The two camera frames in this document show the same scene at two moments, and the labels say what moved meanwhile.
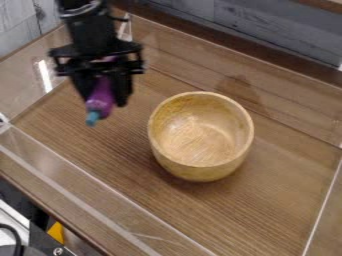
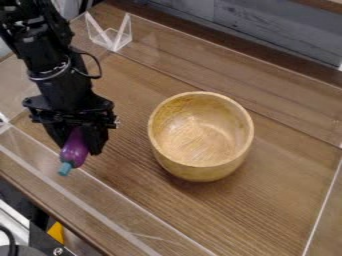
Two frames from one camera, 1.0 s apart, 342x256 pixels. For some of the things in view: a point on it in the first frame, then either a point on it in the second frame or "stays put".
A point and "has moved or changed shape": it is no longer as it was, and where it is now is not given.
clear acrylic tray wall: (99, 212) stays put
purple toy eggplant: (99, 101) has moved or changed shape
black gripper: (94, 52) to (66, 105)
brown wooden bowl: (201, 133) stays put
